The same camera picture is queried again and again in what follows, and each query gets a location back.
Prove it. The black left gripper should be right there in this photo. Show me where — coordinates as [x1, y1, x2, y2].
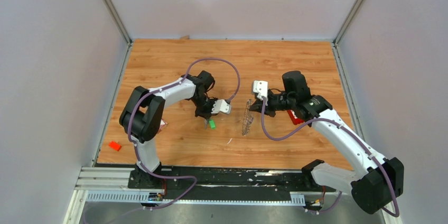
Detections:
[191, 95, 220, 122]

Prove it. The green key tag with key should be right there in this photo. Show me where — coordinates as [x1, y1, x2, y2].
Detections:
[204, 119, 216, 130]

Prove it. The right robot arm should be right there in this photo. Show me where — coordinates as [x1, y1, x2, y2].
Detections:
[249, 71, 405, 218]

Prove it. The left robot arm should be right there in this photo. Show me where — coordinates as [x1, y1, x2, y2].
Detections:
[119, 71, 218, 189]

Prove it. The red playing card box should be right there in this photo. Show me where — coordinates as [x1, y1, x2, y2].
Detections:
[157, 119, 167, 133]

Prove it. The red block at table edge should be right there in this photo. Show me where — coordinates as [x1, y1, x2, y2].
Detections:
[108, 141, 122, 152]

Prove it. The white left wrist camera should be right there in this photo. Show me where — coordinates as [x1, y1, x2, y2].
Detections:
[211, 99, 232, 115]

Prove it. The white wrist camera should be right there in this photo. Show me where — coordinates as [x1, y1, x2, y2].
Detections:
[251, 80, 268, 101]
[211, 99, 232, 115]

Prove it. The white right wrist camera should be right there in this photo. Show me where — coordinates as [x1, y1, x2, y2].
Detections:
[251, 80, 268, 101]

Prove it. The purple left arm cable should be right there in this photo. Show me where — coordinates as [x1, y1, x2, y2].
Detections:
[127, 57, 241, 211]

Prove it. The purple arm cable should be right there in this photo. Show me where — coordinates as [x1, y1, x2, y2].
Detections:
[260, 98, 400, 218]
[127, 57, 241, 211]

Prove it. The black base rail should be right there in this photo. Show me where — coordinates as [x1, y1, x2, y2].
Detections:
[127, 165, 335, 196]

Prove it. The white slotted cable duct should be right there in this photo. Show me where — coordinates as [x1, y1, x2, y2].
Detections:
[86, 190, 306, 207]

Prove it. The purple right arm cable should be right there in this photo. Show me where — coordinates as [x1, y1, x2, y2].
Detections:
[260, 98, 400, 218]

